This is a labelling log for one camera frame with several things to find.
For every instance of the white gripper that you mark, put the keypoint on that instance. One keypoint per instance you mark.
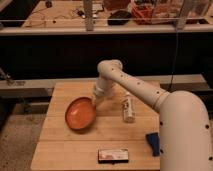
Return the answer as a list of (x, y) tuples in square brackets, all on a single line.
[(99, 95)]

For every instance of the orange ceramic bowl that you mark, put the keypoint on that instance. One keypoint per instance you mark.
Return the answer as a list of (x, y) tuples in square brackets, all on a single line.
[(80, 114)]

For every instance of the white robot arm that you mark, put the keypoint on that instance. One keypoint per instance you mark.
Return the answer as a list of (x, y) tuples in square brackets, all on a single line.
[(184, 127)]

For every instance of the white plastic bottle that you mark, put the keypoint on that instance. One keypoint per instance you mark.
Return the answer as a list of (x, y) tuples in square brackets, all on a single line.
[(128, 112)]

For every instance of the white and black box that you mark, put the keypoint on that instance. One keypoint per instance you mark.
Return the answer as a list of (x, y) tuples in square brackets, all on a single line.
[(113, 156)]

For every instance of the blue sponge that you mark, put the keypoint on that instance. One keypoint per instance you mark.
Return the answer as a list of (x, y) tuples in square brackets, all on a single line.
[(153, 141)]

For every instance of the black computer mouse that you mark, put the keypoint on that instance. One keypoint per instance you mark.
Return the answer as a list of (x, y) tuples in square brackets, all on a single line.
[(119, 17)]

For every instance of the orange basket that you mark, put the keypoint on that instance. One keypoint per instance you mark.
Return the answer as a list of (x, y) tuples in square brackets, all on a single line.
[(142, 14)]

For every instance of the grey vertical post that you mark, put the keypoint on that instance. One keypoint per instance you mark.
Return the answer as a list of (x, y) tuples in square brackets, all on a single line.
[(88, 15)]

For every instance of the grey right post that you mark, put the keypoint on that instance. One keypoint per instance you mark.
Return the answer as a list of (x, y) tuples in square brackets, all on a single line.
[(184, 11)]

